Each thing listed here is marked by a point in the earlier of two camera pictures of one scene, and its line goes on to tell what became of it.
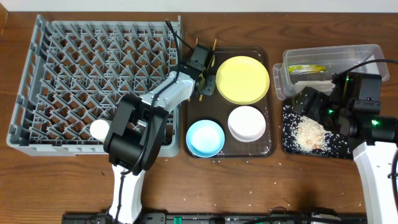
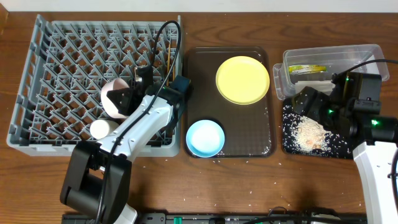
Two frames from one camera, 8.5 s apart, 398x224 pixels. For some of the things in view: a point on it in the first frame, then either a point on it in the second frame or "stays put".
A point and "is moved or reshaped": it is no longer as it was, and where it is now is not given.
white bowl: [246, 124] → [113, 84]
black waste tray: [302, 134] stays put
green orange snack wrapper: [307, 69] stays put
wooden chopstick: [201, 96] is moved or reshaped
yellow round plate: [242, 80] stays put
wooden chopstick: [196, 44] → [168, 65]
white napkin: [325, 86] stays put
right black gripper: [319, 99] stays put
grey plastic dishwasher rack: [76, 72] stays put
